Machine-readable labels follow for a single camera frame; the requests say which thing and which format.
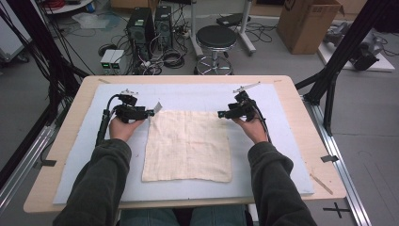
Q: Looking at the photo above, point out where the black metal frame with cables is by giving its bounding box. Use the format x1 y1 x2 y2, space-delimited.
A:
0 0 90 126

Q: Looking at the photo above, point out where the person's left leg in jeans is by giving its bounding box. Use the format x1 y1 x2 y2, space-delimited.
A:
120 208 181 226

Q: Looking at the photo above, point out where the hand-held gripper black cable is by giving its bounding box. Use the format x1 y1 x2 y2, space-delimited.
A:
249 98 273 144
95 93 122 147

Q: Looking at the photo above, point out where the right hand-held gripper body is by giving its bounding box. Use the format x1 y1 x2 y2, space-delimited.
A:
226 82 262 122

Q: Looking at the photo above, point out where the black tape cross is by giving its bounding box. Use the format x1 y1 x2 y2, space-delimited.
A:
323 202 351 219

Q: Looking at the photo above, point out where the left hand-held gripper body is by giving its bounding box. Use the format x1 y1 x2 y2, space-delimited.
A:
113 89 149 124

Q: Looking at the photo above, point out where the thin wooden stick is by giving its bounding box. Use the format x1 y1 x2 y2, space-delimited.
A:
310 173 334 196

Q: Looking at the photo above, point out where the white power supply box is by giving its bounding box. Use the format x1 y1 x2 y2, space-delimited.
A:
109 49 126 75
100 49 117 75

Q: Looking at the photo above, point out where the clear plastic sheet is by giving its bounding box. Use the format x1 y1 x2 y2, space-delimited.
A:
71 11 121 32

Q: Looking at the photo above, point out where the person's left hand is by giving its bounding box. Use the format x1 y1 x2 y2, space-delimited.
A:
108 116 146 143

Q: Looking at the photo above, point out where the black round stool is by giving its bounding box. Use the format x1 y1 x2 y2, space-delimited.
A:
194 24 238 75

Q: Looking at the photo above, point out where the large black computer tower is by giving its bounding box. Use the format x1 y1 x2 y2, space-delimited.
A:
126 7 156 62

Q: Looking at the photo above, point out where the cream printed cloth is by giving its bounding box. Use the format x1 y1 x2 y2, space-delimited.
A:
141 102 233 184

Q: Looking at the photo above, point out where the white board on floor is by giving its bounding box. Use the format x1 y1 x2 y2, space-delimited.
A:
317 40 396 73

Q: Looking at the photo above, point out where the slim black computer tower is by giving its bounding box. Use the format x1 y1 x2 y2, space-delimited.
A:
153 5 174 52

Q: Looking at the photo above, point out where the flat black device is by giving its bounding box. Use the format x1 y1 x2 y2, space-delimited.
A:
215 12 252 28

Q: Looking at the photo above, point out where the coiled black cable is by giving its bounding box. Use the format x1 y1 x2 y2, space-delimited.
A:
162 49 186 70

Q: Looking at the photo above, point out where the aluminium rail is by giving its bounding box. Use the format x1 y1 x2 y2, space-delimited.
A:
0 125 56 216
302 95 374 226

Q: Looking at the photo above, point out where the white round table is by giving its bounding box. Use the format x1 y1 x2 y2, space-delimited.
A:
42 0 96 15

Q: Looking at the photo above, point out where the white panel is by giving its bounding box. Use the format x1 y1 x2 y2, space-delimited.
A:
0 13 33 63

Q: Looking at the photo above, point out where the grey and black machine part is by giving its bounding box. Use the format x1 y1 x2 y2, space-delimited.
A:
324 21 391 72

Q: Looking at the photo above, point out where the left hand-held gripper black cable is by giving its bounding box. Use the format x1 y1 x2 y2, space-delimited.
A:
95 93 122 147

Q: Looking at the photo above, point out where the brown cardboard box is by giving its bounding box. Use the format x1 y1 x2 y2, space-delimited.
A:
276 0 345 56

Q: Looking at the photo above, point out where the right hand-held gripper black cable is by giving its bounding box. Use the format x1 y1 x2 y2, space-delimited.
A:
249 98 273 144

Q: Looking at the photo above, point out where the person's leg in jeans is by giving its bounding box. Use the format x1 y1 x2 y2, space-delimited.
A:
191 205 247 226
120 208 181 226

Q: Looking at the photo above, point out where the white stand leg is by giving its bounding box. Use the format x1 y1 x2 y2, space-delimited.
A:
238 0 257 57

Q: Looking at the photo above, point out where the person's right leg in jeans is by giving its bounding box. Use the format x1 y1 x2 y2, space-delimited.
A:
191 205 247 226

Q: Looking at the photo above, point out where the person's right hand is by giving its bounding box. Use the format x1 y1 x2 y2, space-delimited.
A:
232 115 270 145

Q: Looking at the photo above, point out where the white foam board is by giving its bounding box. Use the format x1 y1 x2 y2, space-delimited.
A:
53 83 315 205

